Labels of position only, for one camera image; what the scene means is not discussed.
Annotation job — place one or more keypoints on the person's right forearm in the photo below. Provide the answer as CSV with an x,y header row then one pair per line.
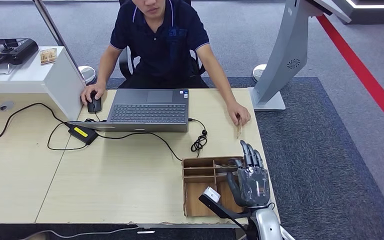
x,y
102,73

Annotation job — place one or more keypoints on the grey desk grommet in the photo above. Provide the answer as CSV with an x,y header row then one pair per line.
x,y
6,106

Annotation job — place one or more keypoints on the brown patterned ID card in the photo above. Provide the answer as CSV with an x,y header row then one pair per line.
x,y
239,129

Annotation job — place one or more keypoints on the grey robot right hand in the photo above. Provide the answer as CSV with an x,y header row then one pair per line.
x,y
253,185

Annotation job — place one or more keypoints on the grey laptop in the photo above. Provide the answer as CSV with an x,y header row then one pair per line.
x,y
149,112

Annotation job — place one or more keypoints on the black power adapter yellow label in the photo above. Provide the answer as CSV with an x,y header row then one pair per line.
x,y
82,133

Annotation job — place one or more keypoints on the person's left forearm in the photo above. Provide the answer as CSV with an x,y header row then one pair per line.
x,y
223,86

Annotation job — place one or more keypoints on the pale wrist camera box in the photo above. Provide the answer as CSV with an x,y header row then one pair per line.
x,y
212,194

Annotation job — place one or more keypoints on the person's right hand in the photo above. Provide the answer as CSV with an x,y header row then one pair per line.
x,y
95,87

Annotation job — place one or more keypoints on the grey kiosk stand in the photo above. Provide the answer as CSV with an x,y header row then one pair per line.
x,y
288,49

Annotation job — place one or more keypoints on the metal pole with round base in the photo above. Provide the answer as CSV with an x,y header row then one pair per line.
x,y
54,28

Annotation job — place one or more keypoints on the white sticker strip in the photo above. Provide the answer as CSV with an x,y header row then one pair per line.
x,y
145,232

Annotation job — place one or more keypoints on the dark platform with light strip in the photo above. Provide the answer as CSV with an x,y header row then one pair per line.
x,y
377,15

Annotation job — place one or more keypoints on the black computer mouse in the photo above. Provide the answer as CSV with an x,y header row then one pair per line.
x,y
94,105

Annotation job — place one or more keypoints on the black card reader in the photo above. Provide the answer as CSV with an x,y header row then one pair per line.
x,y
16,49

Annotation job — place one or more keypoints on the round silver base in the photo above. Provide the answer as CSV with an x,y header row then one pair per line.
x,y
258,71

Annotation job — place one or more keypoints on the person's left hand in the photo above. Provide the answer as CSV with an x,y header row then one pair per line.
x,y
240,112

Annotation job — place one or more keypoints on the white riser stand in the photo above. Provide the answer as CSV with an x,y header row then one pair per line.
x,y
29,78

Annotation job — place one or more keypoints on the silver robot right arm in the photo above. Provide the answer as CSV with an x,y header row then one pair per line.
x,y
268,223

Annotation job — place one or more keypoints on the room key card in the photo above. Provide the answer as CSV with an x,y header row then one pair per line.
x,y
225,166

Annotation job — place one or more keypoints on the dark grey rug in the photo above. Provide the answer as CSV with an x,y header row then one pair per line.
x,y
311,149

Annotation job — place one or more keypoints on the wooden compartment tray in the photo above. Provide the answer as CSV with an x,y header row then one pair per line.
x,y
200,202

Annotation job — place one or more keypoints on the person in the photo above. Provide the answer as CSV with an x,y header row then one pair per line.
x,y
159,49

